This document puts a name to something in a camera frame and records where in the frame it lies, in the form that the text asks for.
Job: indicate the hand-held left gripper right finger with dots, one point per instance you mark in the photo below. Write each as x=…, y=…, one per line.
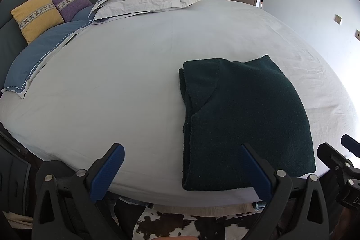
x=254, y=172

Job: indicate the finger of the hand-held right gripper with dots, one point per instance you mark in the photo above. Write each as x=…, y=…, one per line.
x=353, y=145
x=334, y=160

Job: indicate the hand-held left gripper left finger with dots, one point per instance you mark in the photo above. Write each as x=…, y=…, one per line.
x=108, y=172

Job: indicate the dark green knit top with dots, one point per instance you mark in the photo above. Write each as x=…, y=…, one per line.
x=244, y=116

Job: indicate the cowhide rug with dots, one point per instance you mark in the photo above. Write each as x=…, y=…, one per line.
x=174, y=224

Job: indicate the dark bedside cabinet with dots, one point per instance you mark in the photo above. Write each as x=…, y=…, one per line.
x=14, y=172

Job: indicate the blue pillow with white trim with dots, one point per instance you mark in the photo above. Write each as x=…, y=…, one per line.
x=42, y=51

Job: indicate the dark grey upholstered headboard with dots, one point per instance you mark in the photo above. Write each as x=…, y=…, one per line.
x=11, y=40

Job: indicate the yellow patterned cushion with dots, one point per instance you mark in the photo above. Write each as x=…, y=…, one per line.
x=36, y=16

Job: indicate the purple patterned cushion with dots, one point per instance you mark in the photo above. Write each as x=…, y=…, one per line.
x=70, y=1

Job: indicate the beige wall socket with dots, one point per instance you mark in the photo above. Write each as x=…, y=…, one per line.
x=357, y=35
x=338, y=19

